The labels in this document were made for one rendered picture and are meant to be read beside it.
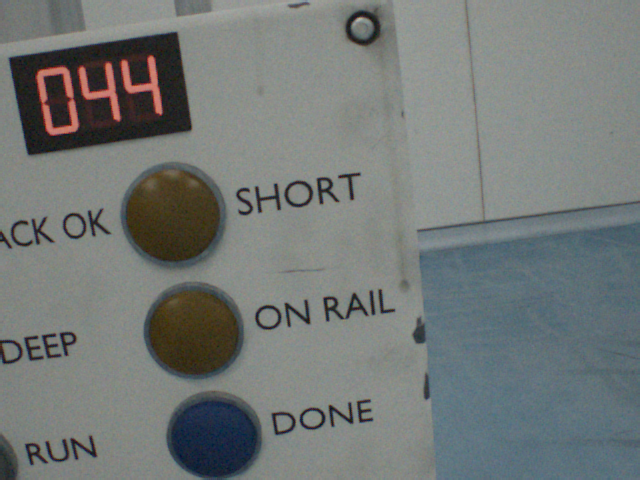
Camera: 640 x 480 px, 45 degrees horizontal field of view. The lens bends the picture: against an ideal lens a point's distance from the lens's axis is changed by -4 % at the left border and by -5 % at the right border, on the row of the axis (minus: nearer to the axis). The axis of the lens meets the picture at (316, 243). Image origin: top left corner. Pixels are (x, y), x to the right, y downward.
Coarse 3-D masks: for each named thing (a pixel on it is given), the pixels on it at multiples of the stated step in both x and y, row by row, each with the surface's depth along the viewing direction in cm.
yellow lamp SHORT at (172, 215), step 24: (144, 192) 22; (168, 192) 22; (192, 192) 22; (144, 216) 22; (168, 216) 22; (192, 216) 22; (216, 216) 22; (144, 240) 22; (168, 240) 22; (192, 240) 22
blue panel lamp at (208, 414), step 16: (192, 416) 24; (208, 416) 24; (224, 416) 24; (240, 416) 24; (176, 432) 24; (192, 432) 24; (208, 432) 24; (224, 432) 24; (240, 432) 24; (256, 432) 25; (176, 448) 24; (192, 448) 24; (208, 448) 24; (224, 448) 24; (240, 448) 24; (192, 464) 24; (208, 464) 24; (224, 464) 24; (240, 464) 25
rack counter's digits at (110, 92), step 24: (48, 72) 21; (72, 72) 21; (96, 72) 21; (120, 72) 22; (144, 72) 22; (48, 96) 22; (72, 96) 22; (96, 96) 22; (120, 96) 22; (144, 96) 22; (48, 120) 22; (72, 120) 22; (96, 120) 22; (120, 120) 22; (144, 120) 22
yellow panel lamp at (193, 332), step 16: (160, 304) 23; (176, 304) 23; (192, 304) 23; (208, 304) 23; (224, 304) 23; (160, 320) 23; (176, 320) 23; (192, 320) 23; (208, 320) 23; (224, 320) 23; (160, 336) 23; (176, 336) 23; (192, 336) 23; (208, 336) 23; (224, 336) 23; (160, 352) 23; (176, 352) 23; (192, 352) 23; (208, 352) 23; (224, 352) 23; (176, 368) 24; (192, 368) 24; (208, 368) 24
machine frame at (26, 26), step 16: (0, 0) 27; (16, 0) 27; (32, 0) 27; (48, 0) 27; (64, 0) 29; (80, 0) 32; (176, 0) 131; (192, 0) 131; (208, 0) 132; (0, 16) 27; (16, 16) 27; (32, 16) 27; (48, 16) 27; (64, 16) 29; (80, 16) 32; (176, 16) 132; (0, 32) 27; (16, 32) 27; (32, 32) 27; (48, 32) 27; (64, 32) 29
